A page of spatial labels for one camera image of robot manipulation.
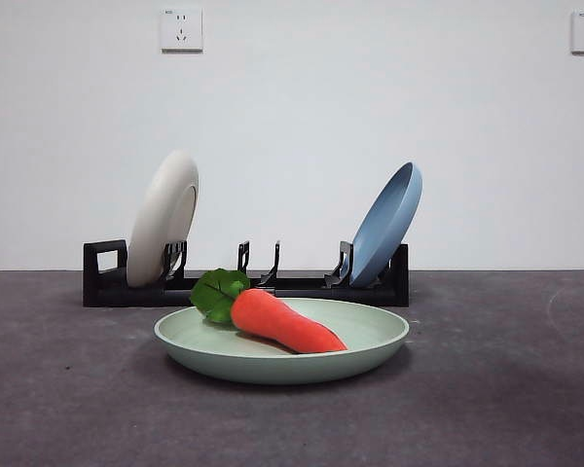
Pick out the orange carrot with green leaves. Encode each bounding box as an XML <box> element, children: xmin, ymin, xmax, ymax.
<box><xmin>190</xmin><ymin>268</ymin><xmax>349</xmax><ymax>354</ymax></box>

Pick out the green plate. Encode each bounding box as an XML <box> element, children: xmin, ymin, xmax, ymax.
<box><xmin>153</xmin><ymin>297</ymin><xmax>411</xmax><ymax>386</ymax></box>

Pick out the blue plate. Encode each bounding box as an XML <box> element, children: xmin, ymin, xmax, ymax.
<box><xmin>348</xmin><ymin>162</ymin><xmax>423</xmax><ymax>287</ymax></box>

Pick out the cream white plate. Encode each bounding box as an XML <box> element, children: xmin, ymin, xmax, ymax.
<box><xmin>126</xmin><ymin>149</ymin><xmax>200</xmax><ymax>288</ymax></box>

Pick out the black plate rack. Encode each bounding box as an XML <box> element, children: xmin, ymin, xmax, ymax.
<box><xmin>82</xmin><ymin>238</ymin><xmax>410</xmax><ymax>307</ymax></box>

